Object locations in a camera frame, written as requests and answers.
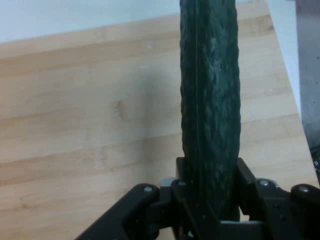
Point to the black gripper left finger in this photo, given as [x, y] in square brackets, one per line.
[147, 210]

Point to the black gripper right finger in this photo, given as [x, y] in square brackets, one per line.
[280, 207]

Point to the dark green cucumber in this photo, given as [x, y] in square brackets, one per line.
[210, 100]

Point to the bamboo cutting board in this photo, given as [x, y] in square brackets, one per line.
[87, 112]

